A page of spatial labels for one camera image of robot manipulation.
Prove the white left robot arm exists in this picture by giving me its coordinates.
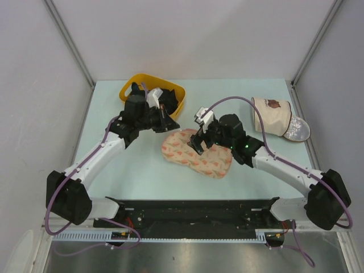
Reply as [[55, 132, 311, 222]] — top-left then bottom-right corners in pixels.
[[45, 93, 180, 228]]

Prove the black clothes pile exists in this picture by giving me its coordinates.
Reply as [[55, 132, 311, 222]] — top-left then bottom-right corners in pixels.
[[126, 81, 180, 116]]

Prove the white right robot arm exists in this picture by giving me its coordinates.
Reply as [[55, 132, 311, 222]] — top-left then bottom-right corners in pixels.
[[188, 108, 351, 230]]

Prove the white slotted cable duct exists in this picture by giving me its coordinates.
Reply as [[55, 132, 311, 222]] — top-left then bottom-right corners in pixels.
[[53, 229, 283, 243]]

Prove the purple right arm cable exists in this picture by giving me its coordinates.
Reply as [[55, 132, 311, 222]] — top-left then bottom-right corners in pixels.
[[198, 96, 353, 268]]

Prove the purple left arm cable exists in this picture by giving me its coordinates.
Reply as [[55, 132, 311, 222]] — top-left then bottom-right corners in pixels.
[[44, 81, 148, 255]]

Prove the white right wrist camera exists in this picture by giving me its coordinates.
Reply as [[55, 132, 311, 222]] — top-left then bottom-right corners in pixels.
[[194, 107, 214, 134]]

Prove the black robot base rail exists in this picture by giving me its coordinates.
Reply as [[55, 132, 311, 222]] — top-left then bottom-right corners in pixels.
[[93, 200, 292, 235]]

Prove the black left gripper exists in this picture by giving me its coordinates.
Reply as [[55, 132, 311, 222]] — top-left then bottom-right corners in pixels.
[[136, 104, 179, 133]]

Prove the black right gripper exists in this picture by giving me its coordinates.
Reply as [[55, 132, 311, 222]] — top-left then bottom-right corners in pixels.
[[188, 118, 234, 155]]

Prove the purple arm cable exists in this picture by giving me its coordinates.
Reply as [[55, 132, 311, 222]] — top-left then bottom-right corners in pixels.
[[198, 96, 353, 268], [44, 81, 148, 255]]

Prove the yellow plastic basket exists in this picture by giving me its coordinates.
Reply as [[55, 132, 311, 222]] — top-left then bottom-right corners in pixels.
[[119, 73, 186, 121]]

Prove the pink tulip mesh laundry bag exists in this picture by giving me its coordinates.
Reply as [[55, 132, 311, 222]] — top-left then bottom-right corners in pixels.
[[161, 129, 233, 179]]

